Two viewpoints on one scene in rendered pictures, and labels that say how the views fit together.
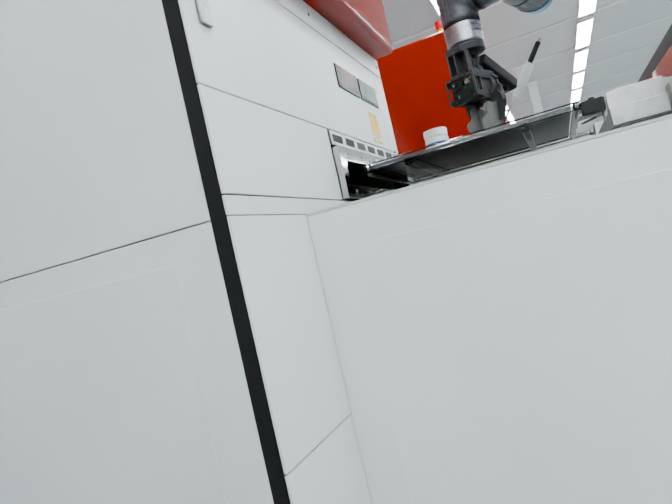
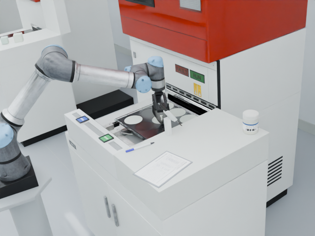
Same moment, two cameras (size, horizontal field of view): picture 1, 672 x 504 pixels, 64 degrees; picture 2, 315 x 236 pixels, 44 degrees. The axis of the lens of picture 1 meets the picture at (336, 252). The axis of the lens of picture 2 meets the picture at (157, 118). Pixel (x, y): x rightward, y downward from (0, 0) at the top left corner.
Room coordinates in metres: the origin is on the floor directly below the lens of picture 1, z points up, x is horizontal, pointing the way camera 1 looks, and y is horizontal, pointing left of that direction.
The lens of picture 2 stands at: (2.11, -1.88, 1.93)
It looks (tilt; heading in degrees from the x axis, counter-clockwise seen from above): 29 degrees down; 124
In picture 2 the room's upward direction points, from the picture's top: 6 degrees counter-clockwise
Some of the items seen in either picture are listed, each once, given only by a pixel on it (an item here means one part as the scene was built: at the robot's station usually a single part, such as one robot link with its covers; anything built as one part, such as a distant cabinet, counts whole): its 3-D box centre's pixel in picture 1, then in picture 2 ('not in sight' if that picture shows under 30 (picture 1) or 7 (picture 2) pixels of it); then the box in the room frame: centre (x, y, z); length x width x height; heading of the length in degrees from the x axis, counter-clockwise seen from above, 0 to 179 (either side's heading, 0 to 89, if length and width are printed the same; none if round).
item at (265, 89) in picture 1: (326, 109); (170, 77); (0.98, -0.04, 1.02); 0.81 x 0.03 x 0.40; 157
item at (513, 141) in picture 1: (477, 150); (161, 119); (1.07, -0.32, 0.90); 0.34 x 0.34 x 0.01; 67
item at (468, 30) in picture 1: (465, 37); (157, 82); (1.10, -0.36, 1.13); 0.08 x 0.08 x 0.05
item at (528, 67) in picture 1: (526, 92); (170, 120); (1.25, -0.52, 1.03); 0.06 x 0.04 x 0.13; 67
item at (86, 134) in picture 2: not in sight; (96, 141); (0.87, -0.63, 0.89); 0.55 x 0.09 x 0.14; 157
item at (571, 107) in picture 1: (464, 139); (142, 108); (0.91, -0.25, 0.90); 0.37 x 0.01 x 0.01; 67
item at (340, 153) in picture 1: (379, 179); (189, 106); (1.14, -0.12, 0.89); 0.44 x 0.02 x 0.10; 157
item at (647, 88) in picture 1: (633, 94); (106, 128); (0.84, -0.51, 0.89); 0.08 x 0.03 x 0.03; 67
